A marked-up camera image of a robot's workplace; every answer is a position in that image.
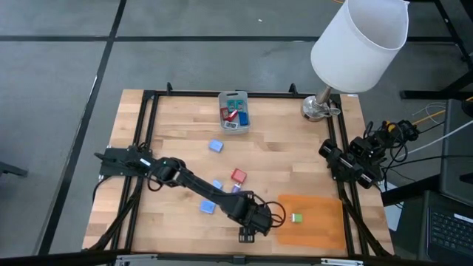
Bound black desk leg frame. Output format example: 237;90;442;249
399;0;473;100

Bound black floor cable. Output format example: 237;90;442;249
382;154;473;171

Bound silver lamp with white shade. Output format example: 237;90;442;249
301;0;410;123

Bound black aluminium table frame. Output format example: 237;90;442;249
83;81;396;266

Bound light blue wall charger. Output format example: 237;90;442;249
200;199;217;215

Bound grey stand foot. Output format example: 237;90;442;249
0;161;29;177

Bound black desk beam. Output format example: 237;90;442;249
380;173;443;208

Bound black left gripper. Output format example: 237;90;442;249
239;202;276;244

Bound red cube charger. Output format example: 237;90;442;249
231;168;248;185

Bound orange cutting mat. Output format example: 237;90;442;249
276;194;347;250

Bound black laptop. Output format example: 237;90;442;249
419;190;473;266

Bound white plastic handled bin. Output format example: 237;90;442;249
217;90;251;134

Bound grey white cable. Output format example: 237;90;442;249
402;120;473;160

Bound black equipment case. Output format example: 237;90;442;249
439;98;473;208

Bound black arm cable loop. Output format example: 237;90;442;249
146;170;166;192

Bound yellow extension cable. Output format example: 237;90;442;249
384;96;473;133

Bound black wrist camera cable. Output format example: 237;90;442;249
254;194;287;228

